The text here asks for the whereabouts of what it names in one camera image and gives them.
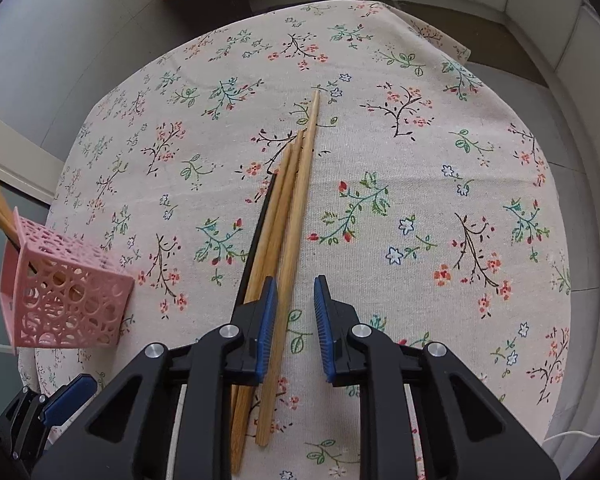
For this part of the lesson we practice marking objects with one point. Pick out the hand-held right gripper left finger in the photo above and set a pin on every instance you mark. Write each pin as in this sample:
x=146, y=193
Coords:
x=269, y=330

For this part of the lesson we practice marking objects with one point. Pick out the pink perforated utensil holder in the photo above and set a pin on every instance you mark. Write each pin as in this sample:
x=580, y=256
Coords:
x=70, y=300

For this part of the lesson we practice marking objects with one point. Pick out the floral tablecloth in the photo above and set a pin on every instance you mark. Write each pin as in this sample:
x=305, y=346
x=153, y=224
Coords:
x=405, y=160

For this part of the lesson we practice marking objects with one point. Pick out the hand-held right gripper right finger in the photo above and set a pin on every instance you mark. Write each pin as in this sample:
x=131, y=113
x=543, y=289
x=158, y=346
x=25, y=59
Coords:
x=322, y=330

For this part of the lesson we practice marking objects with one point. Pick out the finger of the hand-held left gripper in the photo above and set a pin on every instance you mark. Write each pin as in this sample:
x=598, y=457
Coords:
x=72, y=395

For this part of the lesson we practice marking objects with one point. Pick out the dark chopstick with gold band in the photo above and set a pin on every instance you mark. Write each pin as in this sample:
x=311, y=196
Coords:
x=250, y=260
x=11, y=239

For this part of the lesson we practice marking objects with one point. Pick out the pale wooden chopstick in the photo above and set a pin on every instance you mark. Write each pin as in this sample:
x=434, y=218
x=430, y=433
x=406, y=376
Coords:
x=268, y=230
x=296, y=220
x=283, y=220

